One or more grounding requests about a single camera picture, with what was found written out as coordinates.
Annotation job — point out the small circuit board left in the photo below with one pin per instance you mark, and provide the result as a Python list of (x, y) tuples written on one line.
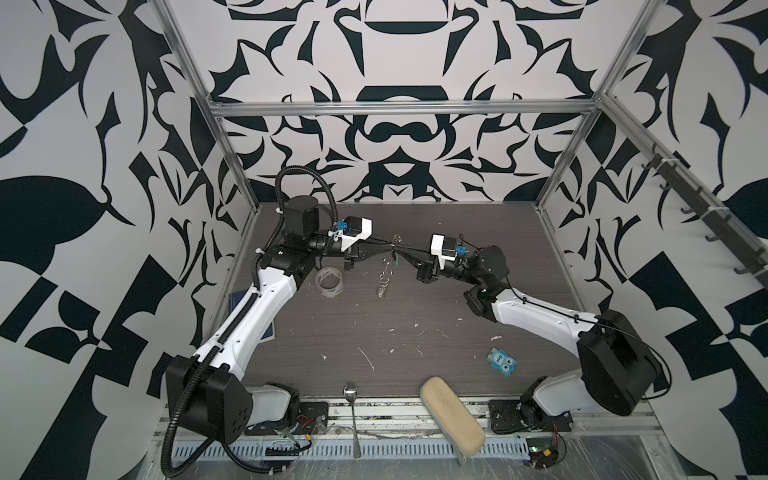
[(288, 448)]

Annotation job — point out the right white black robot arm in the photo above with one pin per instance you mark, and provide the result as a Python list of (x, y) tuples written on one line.
[(616, 367)]

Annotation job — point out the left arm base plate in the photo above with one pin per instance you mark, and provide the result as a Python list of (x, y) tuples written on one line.
[(303, 417)]

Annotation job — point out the small circuit board right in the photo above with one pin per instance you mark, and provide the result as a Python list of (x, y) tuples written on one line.
[(545, 456)]

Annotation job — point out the small circuit board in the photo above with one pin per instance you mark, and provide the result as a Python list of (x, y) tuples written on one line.
[(288, 448), (545, 456)]

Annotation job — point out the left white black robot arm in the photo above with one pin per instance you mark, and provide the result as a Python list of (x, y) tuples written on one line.
[(205, 391)]

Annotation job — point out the wall hook rail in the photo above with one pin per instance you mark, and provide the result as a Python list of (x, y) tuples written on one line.
[(701, 204)]

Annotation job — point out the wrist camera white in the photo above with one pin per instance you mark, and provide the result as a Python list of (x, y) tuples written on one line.
[(352, 226), (446, 249)]

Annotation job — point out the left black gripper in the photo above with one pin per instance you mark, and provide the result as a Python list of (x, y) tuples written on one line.
[(361, 253)]

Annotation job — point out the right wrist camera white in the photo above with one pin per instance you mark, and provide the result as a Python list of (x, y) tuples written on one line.
[(446, 249)]

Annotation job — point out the blue owl toy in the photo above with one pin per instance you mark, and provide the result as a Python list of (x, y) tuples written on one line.
[(500, 361)]

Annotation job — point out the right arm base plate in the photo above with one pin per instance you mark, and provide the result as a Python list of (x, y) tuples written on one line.
[(515, 416)]

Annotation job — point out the clear tape roll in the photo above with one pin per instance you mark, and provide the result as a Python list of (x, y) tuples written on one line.
[(329, 282)]

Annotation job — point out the metal spoon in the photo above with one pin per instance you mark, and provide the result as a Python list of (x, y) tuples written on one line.
[(350, 392)]

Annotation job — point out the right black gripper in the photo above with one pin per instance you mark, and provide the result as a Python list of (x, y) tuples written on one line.
[(432, 267)]

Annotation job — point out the blue book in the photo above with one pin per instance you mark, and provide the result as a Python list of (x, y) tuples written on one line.
[(258, 313)]

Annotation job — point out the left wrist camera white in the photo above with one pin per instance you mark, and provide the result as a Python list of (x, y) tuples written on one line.
[(352, 226)]

